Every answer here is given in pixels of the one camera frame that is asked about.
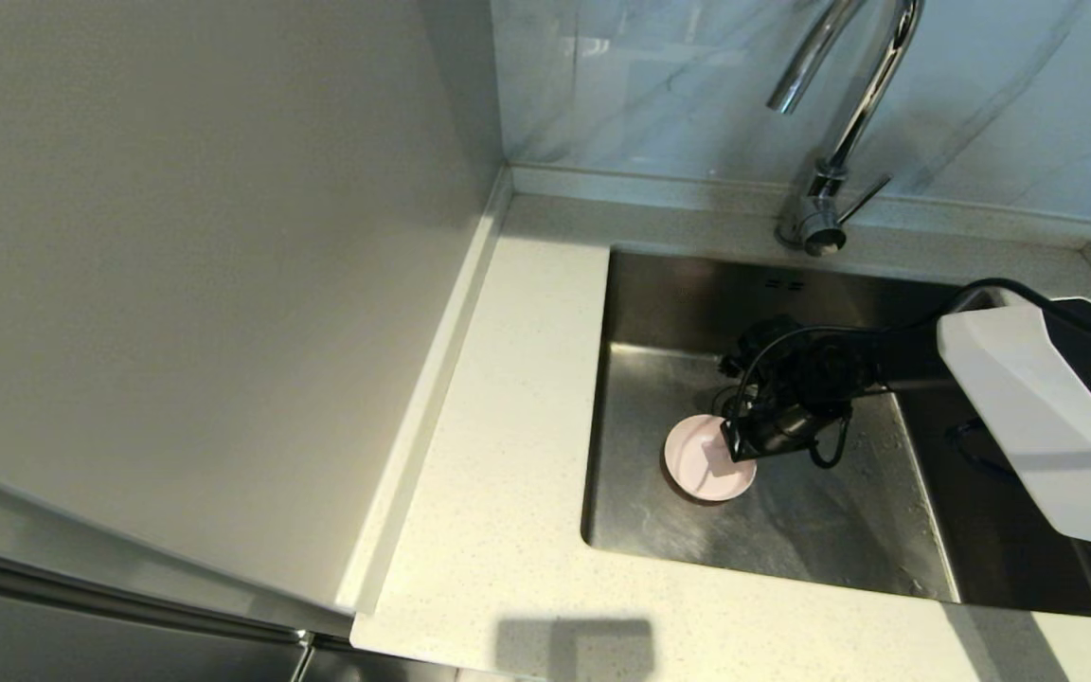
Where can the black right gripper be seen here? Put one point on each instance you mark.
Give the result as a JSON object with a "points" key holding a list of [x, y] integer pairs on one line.
{"points": [[782, 431]]}

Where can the pink ceramic bowl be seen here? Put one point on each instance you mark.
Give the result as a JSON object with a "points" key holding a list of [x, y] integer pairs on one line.
{"points": [[688, 464]]}

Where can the chrome gooseneck faucet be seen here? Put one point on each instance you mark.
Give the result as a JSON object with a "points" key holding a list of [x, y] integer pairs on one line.
{"points": [[820, 204]]}

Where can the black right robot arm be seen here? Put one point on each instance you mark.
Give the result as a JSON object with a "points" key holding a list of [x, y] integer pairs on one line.
{"points": [[1038, 407]]}

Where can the stainless steel sink basin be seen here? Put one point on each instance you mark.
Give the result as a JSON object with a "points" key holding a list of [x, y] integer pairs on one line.
{"points": [[792, 540]]}

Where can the tall white side panel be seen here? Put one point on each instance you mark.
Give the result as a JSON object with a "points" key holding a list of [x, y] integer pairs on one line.
{"points": [[176, 284]]}

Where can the stainless steel refrigerator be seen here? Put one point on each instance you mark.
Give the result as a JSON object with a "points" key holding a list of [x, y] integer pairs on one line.
{"points": [[81, 635]]}

